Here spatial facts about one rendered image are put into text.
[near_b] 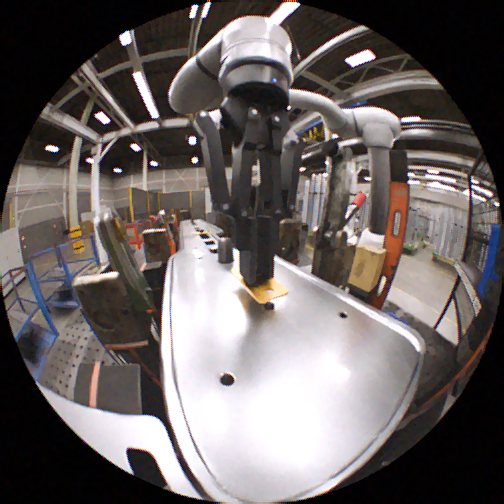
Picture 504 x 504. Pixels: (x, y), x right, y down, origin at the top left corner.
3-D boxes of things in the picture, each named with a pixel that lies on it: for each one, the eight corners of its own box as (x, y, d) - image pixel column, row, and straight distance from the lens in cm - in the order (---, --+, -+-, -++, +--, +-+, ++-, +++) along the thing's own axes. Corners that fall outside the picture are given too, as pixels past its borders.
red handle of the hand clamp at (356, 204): (316, 231, 26) (353, 191, 37) (319, 241, 27) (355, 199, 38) (337, 236, 24) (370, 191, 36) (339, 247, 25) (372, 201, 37)
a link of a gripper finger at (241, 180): (262, 110, 17) (249, 105, 16) (253, 220, 13) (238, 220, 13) (245, 126, 20) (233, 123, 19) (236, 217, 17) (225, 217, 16)
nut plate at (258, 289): (230, 270, 21) (229, 262, 20) (254, 265, 22) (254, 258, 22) (259, 304, 14) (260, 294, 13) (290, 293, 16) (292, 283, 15)
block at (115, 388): (163, 419, 45) (77, 350, 24) (207, 412, 43) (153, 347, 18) (174, 452, 44) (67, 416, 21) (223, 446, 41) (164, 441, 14)
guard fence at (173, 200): (160, 231, 850) (156, 193, 847) (160, 230, 863) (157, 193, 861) (225, 225, 825) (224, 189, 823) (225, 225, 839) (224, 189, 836)
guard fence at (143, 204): (160, 231, 859) (157, 193, 856) (163, 230, 855) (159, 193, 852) (134, 248, 541) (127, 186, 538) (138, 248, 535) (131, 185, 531)
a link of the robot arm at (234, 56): (212, 72, 28) (208, 97, 24) (237, 30, 23) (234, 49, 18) (266, 85, 31) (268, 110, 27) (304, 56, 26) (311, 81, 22)
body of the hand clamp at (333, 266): (288, 357, 49) (312, 239, 27) (305, 347, 52) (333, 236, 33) (301, 371, 47) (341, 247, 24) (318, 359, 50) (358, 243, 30)
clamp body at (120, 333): (151, 378, 51) (83, 263, 31) (189, 372, 48) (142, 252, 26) (154, 406, 48) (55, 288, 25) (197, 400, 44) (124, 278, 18)
